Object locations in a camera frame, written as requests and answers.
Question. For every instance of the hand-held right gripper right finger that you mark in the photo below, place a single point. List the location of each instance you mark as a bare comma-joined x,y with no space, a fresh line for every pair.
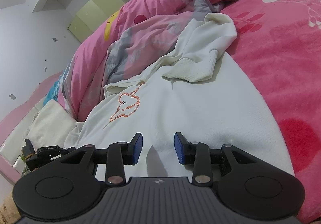
179,147

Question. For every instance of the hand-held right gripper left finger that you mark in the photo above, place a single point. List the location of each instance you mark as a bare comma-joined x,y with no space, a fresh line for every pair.
138,148

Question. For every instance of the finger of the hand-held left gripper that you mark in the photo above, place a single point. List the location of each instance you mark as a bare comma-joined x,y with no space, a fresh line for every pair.
60,151

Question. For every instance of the white sweatshirt orange bear outline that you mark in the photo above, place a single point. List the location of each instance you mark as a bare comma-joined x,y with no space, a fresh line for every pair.
195,108

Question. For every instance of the white folded fleece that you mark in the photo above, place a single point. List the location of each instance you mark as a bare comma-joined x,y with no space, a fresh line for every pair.
52,123

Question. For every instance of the pink white headboard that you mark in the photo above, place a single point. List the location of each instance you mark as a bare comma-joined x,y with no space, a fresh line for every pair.
17,126

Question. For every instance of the pink floral bed blanket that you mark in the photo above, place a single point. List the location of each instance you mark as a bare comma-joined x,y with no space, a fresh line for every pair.
283,63

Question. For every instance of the pink patterned duvet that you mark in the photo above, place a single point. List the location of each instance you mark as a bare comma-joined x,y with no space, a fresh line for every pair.
155,13

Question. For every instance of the pale green wardrobe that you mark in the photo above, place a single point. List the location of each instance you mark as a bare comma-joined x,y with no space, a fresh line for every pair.
97,10

